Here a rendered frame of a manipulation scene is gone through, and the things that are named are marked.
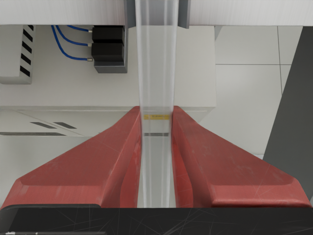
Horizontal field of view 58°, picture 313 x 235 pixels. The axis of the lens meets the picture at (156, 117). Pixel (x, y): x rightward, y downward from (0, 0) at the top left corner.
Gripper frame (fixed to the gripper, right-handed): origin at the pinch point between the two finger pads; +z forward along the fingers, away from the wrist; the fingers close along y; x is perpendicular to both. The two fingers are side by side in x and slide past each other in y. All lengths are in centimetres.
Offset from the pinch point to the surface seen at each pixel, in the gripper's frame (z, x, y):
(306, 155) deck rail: 1.3, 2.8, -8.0
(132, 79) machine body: 32.7, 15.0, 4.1
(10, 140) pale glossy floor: 73, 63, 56
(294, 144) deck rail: 2.7, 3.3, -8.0
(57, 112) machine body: 31.9, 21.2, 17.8
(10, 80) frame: 30.4, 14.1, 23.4
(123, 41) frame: 32.5, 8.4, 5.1
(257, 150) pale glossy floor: 70, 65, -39
